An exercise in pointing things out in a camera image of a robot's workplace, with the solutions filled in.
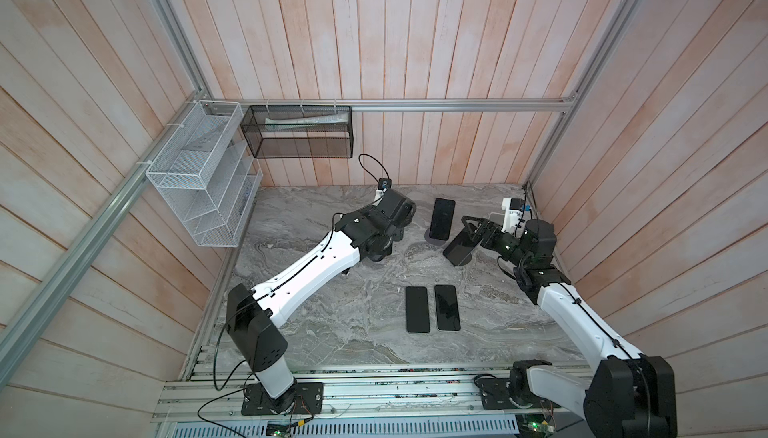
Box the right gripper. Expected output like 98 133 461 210
463 216 528 270

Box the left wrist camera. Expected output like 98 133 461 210
374 178 392 203

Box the aluminium front rail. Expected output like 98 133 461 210
155 368 649 422

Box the white wire mesh shelf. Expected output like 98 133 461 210
146 100 263 248

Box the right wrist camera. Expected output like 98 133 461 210
502 198 527 235

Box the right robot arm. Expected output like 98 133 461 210
462 216 677 437

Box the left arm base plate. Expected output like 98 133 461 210
241 382 324 416

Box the round stand rear phone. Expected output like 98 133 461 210
424 229 447 247

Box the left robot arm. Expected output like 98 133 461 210
223 189 416 405

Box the black phone stand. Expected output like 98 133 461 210
405 286 431 333

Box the purple phone rear stand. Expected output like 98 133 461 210
429 198 456 240

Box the black wire mesh basket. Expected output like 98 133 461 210
240 104 354 160

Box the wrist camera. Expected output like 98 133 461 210
374 178 392 203
502 198 527 235

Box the white phone front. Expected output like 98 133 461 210
434 284 461 331

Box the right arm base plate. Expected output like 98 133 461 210
473 373 558 411

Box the dark phone stand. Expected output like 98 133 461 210
443 229 477 267

